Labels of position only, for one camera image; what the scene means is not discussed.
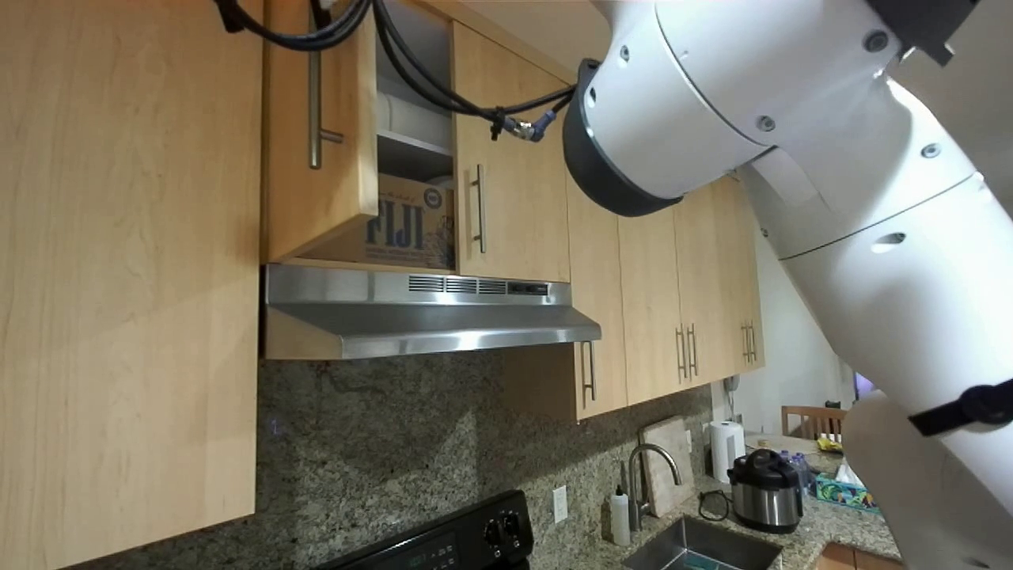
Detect light wood overhead cabinet door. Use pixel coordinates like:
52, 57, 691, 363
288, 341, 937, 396
264, 20, 379, 264

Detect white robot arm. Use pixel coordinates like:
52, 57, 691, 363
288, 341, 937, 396
565, 0, 1013, 570

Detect right overhead cabinet door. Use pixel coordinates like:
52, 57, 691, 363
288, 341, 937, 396
449, 25, 567, 280

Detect white cabinet shelf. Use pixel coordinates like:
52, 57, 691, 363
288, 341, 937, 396
378, 94, 453, 179

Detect tall light wood cabinet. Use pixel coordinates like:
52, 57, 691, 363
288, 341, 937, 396
0, 0, 264, 570

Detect brown Fiji cardboard box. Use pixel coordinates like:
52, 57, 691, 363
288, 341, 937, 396
315, 174, 455, 268

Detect stainless steel range hood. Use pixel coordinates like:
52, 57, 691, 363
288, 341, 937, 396
264, 267, 602, 362

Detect white soap dispenser bottle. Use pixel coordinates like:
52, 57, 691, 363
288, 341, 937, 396
608, 461, 631, 546

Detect black stove control panel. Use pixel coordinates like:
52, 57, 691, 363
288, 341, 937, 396
318, 492, 534, 570

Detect chrome kitchen faucet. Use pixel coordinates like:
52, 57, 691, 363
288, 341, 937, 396
627, 440, 680, 532

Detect white paper towel roll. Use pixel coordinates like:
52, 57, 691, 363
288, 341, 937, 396
708, 420, 744, 485

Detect stainless steel sink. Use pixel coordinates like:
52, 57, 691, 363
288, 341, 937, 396
620, 515, 782, 570

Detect wooden chair back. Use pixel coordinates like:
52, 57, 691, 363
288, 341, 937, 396
782, 406, 845, 440

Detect black silver pressure cooker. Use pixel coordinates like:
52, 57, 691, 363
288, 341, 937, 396
727, 449, 803, 532

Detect lower wood wall cabinets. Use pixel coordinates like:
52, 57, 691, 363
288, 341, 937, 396
570, 177, 764, 418

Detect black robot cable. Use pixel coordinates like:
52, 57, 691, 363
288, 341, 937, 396
211, 0, 584, 146

